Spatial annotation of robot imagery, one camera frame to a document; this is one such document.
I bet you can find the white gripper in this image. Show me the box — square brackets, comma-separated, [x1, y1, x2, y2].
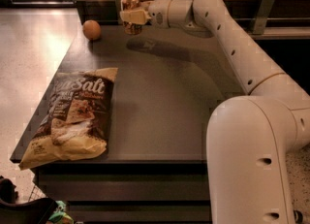
[120, 0, 172, 28]

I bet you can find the orange soda can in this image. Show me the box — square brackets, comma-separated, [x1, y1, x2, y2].
[120, 0, 142, 35]

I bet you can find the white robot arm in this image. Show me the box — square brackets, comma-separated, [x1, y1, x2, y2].
[120, 0, 310, 224]

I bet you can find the orange fruit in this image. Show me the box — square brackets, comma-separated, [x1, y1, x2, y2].
[82, 20, 101, 41]

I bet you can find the dark drawer cabinet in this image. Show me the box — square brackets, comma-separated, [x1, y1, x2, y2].
[33, 26, 242, 224]

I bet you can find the sea salt chips bag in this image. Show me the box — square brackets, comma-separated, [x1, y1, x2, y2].
[19, 68, 118, 170]

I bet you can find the green packaged item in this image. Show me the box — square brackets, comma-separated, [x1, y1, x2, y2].
[46, 201, 74, 224]

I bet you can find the dark chair seat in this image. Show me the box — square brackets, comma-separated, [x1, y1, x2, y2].
[0, 198, 57, 224]

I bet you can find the right metal bracket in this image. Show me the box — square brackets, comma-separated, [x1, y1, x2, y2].
[250, 0, 275, 35]

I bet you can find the black striped cable connector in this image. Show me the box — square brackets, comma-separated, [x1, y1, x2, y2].
[294, 210, 303, 224]

